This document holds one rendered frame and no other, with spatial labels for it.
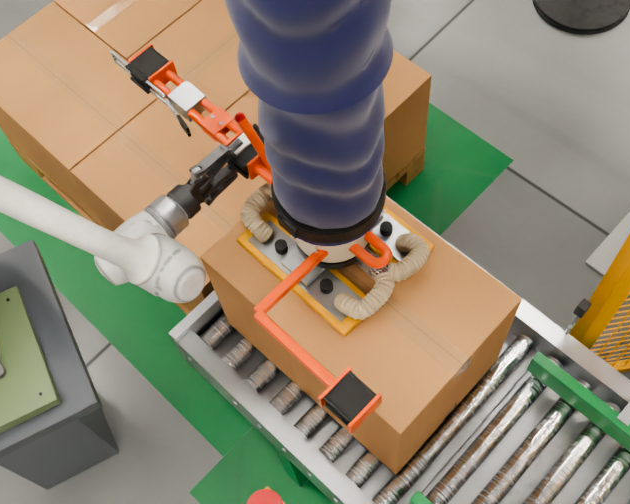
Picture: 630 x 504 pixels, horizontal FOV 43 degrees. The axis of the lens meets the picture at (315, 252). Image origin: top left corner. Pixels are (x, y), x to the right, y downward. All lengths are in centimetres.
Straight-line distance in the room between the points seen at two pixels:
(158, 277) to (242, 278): 30
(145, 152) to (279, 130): 127
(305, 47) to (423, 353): 82
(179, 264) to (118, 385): 131
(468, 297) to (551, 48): 185
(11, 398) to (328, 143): 107
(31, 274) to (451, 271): 107
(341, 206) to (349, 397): 35
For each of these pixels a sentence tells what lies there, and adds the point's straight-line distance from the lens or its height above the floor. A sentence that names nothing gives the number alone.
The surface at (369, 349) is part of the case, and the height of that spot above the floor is 95.
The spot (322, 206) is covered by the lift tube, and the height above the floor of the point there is 130.
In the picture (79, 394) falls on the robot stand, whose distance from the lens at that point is 200.
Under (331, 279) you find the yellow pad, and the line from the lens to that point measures 174.
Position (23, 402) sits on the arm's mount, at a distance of 201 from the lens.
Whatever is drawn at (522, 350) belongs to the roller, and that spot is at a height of 55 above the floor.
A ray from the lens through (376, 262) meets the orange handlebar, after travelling 163.
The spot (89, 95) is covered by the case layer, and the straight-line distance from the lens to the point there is 271.
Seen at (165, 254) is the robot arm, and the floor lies 121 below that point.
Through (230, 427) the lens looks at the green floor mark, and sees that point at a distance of 267.
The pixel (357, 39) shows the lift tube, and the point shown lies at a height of 173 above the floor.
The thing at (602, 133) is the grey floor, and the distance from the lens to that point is 323.
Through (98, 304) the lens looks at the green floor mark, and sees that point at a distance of 293.
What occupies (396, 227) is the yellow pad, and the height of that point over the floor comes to 97.
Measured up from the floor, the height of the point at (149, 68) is 110.
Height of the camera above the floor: 255
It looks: 63 degrees down
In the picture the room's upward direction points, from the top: 8 degrees counter-clockwise
